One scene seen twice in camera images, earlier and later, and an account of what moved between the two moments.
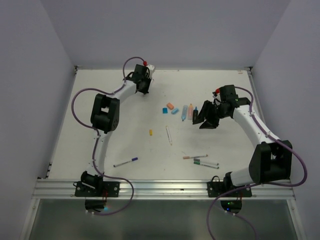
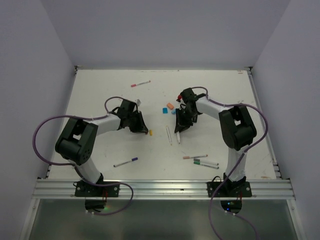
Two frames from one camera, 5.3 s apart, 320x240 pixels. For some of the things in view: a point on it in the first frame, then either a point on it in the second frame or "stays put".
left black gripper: [145, 91] to [141, 126]
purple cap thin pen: [133, 159] stays put
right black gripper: [204, 113] to [182, 124]
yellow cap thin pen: [169, 135] stays put
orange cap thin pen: [185, 157] stays put
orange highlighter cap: [170, 106] stays put
